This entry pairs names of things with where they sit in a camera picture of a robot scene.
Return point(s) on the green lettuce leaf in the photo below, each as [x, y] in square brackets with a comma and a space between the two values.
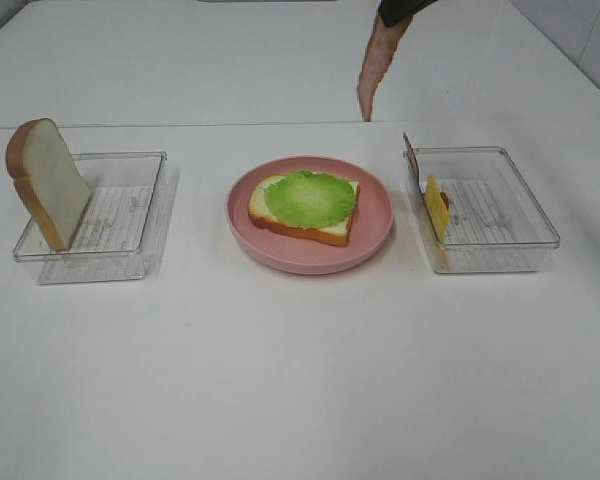
[308, 200]

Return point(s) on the bread slice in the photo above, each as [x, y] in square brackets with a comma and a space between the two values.
[47, 180]
[334, 236]

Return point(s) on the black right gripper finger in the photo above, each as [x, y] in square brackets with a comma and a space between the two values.
[392, 12]

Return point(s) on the yellow cheese slice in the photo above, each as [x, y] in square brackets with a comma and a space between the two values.
[440, 217]

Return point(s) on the curved bacon strip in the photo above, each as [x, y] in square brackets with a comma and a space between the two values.
[379, 53]

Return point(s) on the clear plastic ingredients box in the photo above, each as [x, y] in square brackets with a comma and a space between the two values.
[496, 225]

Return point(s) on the clear plastic bread box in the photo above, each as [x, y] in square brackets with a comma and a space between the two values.
[123, 230]

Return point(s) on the pink round plate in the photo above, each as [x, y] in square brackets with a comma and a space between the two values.
[371, 223]

